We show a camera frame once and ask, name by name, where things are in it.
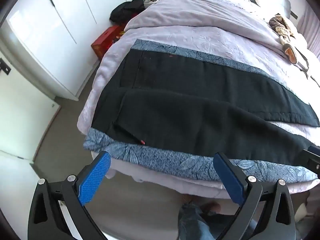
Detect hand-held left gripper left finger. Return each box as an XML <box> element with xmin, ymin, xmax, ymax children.
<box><xmin>27</xmin><ymin>151</ymin><xmax>112</xmax><ymax>240</ymax></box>

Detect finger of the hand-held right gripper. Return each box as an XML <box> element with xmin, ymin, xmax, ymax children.
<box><xmin>300</xmin><ymin>145</ymin><xmax>320</xmax><ymax>178</ymax></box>

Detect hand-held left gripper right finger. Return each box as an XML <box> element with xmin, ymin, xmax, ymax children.
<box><xmin>213</xmin><ymin>152</ymin><xmax>297</xmax><ymax>240</ymax></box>

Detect black and blue-grey patterned pants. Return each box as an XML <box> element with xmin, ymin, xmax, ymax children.
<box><xmin>83</xmin><ymin>39</ymin><xmax>320</xmax><ymax>183</ymax></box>

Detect person's leg in blue jeans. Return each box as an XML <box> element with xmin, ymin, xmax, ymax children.
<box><xmin>178</xmin><ymin>201</ymin><xmax>258</xmax><ymax>240</ymax></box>

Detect white door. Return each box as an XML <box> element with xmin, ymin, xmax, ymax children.
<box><xmin>0</xmin><ymin>52</ymin><xmax>62</xmax><ymax>161</ymax></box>

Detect pink curtain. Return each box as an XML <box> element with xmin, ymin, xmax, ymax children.
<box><xmin>297</xmin><ymin>5</ymin><xmax>320</xmax><ymax>58</ymax></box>

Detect brown plush garment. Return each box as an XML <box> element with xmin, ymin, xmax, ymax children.
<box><xmin>269</xmin><ymin>15</ymin><xmax>310</xmax><ymax>78</ymax></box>

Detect lavender textured bedspread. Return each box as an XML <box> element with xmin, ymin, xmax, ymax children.
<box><xmin>77</xmin><ymin>24</ymin><xmax>320</xmax><ymax>200</ymax></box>

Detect red box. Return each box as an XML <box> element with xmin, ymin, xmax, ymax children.
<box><xmin>91</xmin><ymin>25</ymin><xmax>123</xmax><ymax>60</ymax></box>

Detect black door hinge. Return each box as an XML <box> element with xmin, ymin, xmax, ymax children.
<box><xmin>0</xmin><ymin>58</ymin><xmax>11</xmax><ymax>75</ymax></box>

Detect white wardrobe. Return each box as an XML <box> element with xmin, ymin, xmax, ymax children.
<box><xmin>0</xmin><ymin>0</ymin><xmax>128</xmax><ymax>101</ymax></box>

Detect black bag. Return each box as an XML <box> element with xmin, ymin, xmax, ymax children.
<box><xmin>110</xmin><ymin>0</ymin><xmax>146</xmax><ymax>23</ymax></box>

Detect lavender smooth comforter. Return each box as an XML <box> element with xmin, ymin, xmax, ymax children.
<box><xmin>124</xmin><ymin>0</ymin><xmax>309</xmax><ymax>64</ymax></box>

